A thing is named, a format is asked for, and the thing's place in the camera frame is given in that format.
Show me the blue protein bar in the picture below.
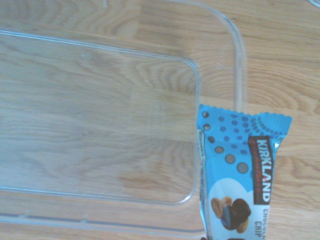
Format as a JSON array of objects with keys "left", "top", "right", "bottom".
[{"left": 196, "top": 103, "right": 293, "bottom": 240}]

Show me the clear plastic container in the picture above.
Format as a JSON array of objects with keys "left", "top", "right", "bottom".
[{"left": 0, "top": 0, "right": 249, "bottom": 240}]

